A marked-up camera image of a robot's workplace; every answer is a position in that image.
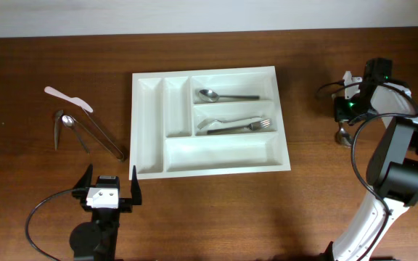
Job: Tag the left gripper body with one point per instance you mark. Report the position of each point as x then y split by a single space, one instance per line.
124 204

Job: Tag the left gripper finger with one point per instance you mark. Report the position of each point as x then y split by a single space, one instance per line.
85 180
136 193

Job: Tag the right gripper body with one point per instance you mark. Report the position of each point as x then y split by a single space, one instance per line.
349 109

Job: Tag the steel spoon bowl down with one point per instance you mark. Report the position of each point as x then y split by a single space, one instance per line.
343 137

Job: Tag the large steel fork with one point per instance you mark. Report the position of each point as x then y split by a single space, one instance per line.
254 126

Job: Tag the large steel spoon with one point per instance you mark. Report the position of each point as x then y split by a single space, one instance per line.
211 96

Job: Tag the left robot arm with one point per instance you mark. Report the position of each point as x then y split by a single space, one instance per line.
97 239

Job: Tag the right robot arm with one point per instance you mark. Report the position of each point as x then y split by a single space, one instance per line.
391 178

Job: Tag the metal tongs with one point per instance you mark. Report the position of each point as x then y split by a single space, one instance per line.
94 130

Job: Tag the small steel teaspoon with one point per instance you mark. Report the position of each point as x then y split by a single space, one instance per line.
69 122

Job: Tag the small dark steel spoon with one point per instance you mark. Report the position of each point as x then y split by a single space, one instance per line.
57 119

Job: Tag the white plastic knife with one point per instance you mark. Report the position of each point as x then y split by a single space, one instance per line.
74 100

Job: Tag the white plastic cutlery tray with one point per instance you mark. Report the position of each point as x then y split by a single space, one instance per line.
165 112

